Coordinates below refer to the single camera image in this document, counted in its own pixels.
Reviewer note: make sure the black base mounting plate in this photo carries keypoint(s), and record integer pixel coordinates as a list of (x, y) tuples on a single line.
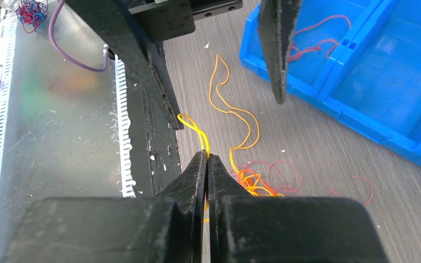
[(154, 156)]

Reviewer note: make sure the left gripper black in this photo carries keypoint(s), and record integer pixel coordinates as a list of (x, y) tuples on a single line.
[(131, 32)]

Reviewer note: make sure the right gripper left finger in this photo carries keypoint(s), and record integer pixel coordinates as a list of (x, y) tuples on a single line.
[(166, 227)]

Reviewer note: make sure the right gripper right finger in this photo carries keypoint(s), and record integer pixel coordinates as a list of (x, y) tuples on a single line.
[(245, 228)]

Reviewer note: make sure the blue three-compartment plastic bin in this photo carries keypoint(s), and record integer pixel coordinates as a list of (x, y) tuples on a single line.
[(366, 69)]

